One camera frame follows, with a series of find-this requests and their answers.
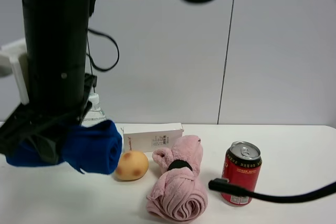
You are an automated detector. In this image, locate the clear green-label water bottle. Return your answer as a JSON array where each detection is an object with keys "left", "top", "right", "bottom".
[{"left": 81, "top": 93, "right": 107, "bottom": 127}]

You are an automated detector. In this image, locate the black cable with plug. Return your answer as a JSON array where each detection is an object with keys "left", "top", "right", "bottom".
[{"left": 208, "top": 173, "right": 336, "bottom": 205}]

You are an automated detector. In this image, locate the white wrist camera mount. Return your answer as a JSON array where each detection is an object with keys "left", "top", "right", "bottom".
[{"left": 1, "top": 38, "right": 29, "bottom": 105}]

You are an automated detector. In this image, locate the red soda can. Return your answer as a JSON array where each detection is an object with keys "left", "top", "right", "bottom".
[{"left": 222, "top": 141, "right": 262, "bottom": 191}]

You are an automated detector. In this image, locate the pink rolled towel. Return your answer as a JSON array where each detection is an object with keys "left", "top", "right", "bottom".
[{"left": 146, "top": 135, "right": 208, "bottom": 223}]

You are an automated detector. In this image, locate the yellow spotted bread bun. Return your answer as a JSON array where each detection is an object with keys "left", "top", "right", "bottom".
[{"left": 114, "top": 151, "right": 149, "bottom": 181}]

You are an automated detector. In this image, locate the blue towel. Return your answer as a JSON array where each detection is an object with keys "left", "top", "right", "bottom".
[{"left": 5, "top": 120, "right": 122, "bottom": 175}]

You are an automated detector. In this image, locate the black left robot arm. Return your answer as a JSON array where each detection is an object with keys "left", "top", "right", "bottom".
[{"left": 1, "top": 0, "right": 97, "bottom": 165}]

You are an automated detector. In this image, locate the white cardboard box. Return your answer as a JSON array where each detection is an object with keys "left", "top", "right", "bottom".
[{"left": 122, "top": 123, "right": 184, "bottom": 153}]

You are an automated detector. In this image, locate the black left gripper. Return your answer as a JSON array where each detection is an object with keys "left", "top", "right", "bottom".
[{"left": 1, "top": 73, "right": 97, "bottom": 165}]

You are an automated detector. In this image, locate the black looped cable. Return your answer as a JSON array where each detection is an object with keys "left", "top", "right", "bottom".
[{"left": 86, "top": 27, "right": 120, "bottom": 77}]

